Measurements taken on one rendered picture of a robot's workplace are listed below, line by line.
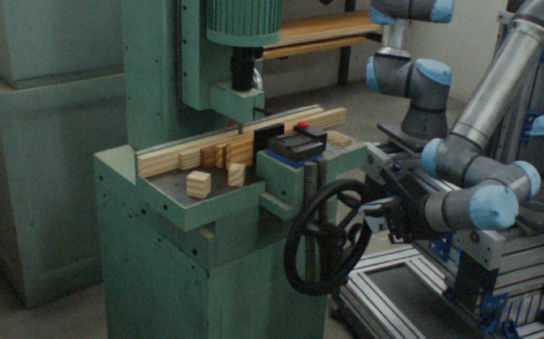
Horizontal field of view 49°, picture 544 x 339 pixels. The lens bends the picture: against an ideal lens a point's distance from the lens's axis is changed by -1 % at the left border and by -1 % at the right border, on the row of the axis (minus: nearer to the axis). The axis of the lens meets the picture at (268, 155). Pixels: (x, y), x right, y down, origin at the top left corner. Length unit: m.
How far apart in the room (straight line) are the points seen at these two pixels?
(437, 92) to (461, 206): 0.90
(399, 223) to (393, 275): 1.17
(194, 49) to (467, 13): 3.67
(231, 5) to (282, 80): 3.41
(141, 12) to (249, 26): 0.37
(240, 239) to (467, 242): 0.60
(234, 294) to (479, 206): 0.70
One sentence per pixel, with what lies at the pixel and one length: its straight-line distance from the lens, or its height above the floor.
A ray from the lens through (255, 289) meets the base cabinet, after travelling 1.59.
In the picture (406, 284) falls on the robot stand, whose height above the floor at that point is 0.21.
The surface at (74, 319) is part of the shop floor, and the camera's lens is 2.48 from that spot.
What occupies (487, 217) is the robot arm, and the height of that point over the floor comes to 1.05.
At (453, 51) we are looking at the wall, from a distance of 5.09.
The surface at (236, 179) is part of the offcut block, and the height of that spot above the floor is 0.92.
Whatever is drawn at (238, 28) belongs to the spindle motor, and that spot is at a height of 1.24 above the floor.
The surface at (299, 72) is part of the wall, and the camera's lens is 4.87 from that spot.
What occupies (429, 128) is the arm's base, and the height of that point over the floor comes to 0.86.
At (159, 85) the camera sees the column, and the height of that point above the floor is 1.04.
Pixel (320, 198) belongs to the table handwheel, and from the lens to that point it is 1.29.
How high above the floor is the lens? 1.55
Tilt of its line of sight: 24 degrees down
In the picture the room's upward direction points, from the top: 3 degrees clockwise
